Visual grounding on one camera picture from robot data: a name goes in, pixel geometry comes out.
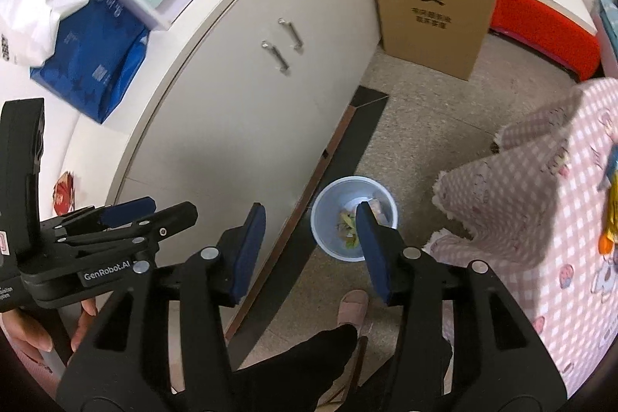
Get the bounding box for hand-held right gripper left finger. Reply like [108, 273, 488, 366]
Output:
[57, 202, 267, 412]

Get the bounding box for pink checked printed blanket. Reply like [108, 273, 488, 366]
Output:
[422, 76, 618, 398]

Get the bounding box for crumpled paper scraps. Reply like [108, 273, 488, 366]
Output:
[336, 198, 387, 249]

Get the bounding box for colourful plastic wrapper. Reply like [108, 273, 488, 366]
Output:
[597, 146, 618, 254]

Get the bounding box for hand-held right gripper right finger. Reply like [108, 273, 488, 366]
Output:
[356, 201, 568, 412]

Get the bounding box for red bench with white top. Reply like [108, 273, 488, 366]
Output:
[487, 0, 602, 82]

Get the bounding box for metal cabinet handle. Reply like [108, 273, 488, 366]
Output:
[277, 19, 304, 52]
[261, 39, 290, 72]

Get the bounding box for bed with teal sheet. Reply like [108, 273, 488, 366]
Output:
[591, 0, 618, 80]

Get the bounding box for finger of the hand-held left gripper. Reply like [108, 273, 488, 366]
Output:
[41, 196, 156, 233]
[53, 201, 199, 254]

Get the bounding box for pale blue plastic bin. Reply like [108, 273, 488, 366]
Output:
[310, 175, 399, 261]

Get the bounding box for pink slipper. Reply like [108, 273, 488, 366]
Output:
[335, 290, 370, 331]

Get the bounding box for blue plastic bag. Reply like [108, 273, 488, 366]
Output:
[30, 0, 149, 124]

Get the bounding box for red snack packet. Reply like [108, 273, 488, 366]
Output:
[52, 171, 76, 212]

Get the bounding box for white cabinet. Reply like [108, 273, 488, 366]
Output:
[0, 0, 387, 331]

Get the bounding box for person's left hand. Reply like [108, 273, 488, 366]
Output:
[0, 298, 100, 357]

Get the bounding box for person's black trouser leg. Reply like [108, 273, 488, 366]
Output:
[169, 324, 455, 412]

